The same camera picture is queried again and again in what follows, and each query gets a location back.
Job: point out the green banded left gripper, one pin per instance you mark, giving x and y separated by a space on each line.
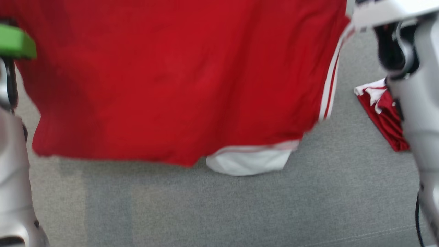
15 43

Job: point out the grey fabric sofa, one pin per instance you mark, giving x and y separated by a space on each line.
205 212

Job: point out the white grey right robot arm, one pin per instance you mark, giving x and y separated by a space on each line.
422 120

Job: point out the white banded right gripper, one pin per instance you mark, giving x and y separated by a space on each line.
387 13

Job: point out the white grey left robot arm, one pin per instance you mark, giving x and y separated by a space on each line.
13 171

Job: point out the red shirt with white stripes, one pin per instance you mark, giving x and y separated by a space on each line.
171 68

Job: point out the red shorts with white trim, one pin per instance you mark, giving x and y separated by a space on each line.
387 120

